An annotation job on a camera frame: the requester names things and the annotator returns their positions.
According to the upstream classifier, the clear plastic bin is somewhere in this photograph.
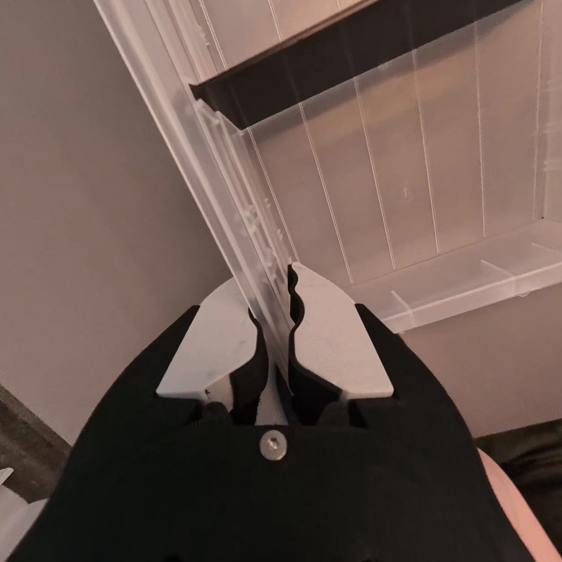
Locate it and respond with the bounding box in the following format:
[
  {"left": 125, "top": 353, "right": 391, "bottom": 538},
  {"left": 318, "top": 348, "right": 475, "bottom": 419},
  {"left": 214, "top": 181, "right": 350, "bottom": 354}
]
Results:
[{"left": 92, "top": 0, "right": 562, "bottom": 396}]

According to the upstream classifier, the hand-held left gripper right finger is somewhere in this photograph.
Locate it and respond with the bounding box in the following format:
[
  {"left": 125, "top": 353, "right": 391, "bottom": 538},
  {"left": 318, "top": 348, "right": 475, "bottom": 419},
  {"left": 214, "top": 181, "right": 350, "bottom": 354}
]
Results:
[{"left": 286, "top": 262, "right": 395, "bottom": 399}]

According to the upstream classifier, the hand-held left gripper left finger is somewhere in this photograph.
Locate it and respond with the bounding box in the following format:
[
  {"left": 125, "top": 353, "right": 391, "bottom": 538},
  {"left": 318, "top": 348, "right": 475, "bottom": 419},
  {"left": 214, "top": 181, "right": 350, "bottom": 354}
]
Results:
[{"left": 156, "top": 280, "right": 269, "bottom": 413}]

